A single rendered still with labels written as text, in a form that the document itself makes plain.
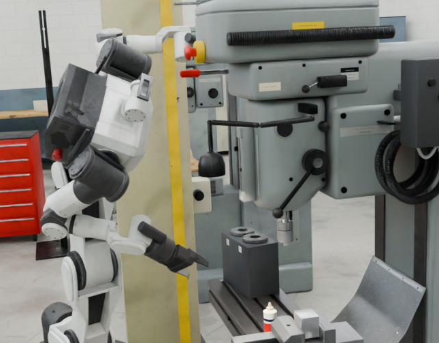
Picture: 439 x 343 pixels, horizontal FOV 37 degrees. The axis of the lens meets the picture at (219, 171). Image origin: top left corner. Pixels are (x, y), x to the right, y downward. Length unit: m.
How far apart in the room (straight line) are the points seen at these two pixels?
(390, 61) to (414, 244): 0.54
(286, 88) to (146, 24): 1.86
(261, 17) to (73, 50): 9.13
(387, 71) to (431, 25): 7.16
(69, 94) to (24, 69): 8.78
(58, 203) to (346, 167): 0.85
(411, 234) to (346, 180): 0.31
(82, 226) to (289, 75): 0.83
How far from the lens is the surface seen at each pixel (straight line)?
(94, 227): 2.11
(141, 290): 3.72
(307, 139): 1.78
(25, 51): 10.74
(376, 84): 1.84
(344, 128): 1.80
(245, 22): 1.68
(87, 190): 1.91
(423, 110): 1.61
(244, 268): 2.30
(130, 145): 1.95
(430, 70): 1.61
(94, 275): 2.35
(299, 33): 1.69
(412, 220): 2.01
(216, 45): 1.68
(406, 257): 2.07
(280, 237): 1.91
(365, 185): 1.86
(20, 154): 6.27
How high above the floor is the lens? 1.79
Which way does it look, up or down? 11 degrees down
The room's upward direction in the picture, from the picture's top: 3 degrees counter-clockwise
